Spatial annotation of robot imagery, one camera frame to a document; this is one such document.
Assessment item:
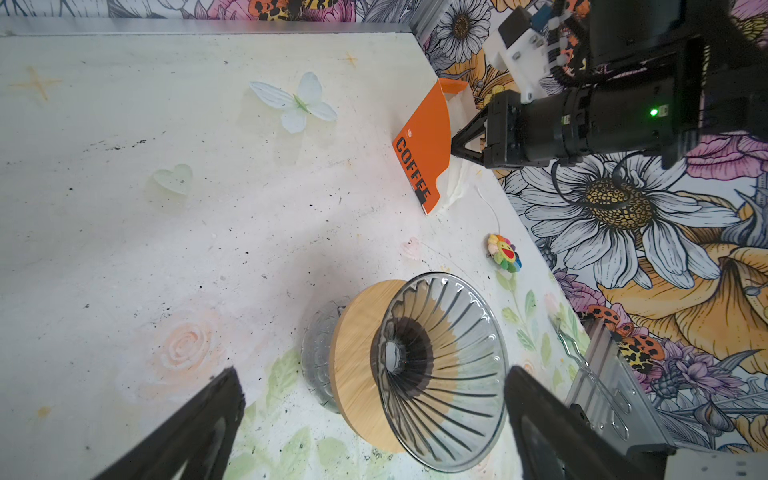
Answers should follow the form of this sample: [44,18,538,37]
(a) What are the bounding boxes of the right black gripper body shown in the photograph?
[482,1,705,168]

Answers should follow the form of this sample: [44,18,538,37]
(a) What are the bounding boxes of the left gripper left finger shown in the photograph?
[97,367,245,479]

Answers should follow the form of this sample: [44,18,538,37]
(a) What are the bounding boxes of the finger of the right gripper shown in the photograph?
[451,142,486,165]
[452,107,487,149]

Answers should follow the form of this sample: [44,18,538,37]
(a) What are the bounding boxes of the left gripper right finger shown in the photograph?
[504,366,657,479]

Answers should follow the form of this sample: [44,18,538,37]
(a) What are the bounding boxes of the coffee filter pack orange top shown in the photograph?
[392,78,480,215]

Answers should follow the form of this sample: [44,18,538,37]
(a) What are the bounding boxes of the grey glass dripper cone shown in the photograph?
[372,272,508,473]

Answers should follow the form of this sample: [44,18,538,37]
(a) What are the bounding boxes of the grey ribbed glass pitcher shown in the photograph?
[301,296,350,414]

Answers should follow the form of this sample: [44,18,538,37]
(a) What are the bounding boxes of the wooden dripper ring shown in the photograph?
[328,278,421,455]

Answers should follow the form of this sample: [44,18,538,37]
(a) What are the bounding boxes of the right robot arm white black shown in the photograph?
[451,1,767,169]

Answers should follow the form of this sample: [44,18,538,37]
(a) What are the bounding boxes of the colourful small toy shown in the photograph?
[487,234,522,273]

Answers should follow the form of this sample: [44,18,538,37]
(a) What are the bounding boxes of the aluminium front rail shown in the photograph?
[556,327,709,456]

